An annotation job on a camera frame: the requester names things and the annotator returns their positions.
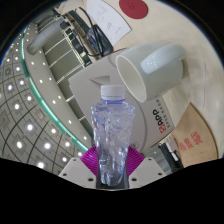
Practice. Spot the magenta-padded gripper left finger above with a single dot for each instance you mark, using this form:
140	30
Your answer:
76	170

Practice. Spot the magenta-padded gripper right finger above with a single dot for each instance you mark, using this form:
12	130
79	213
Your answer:
147	170

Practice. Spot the clear plastic water bottle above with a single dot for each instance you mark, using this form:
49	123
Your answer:
112	133

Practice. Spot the flat black device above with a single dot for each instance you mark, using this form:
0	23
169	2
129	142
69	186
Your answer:
171	156

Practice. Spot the brown paper envelope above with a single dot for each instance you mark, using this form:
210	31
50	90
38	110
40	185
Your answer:
193	133

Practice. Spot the ceiling lights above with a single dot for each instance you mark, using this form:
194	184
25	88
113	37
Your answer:
30	127

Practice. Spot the white ceramic mug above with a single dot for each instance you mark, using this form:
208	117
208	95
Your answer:
156	71

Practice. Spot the black office chairs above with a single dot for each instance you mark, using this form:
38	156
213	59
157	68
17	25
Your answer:
78	43

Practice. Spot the printed white paper sheet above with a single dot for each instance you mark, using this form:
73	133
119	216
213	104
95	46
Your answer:
110	20

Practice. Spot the flat round red coaster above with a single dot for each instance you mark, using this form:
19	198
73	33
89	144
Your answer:
133	8

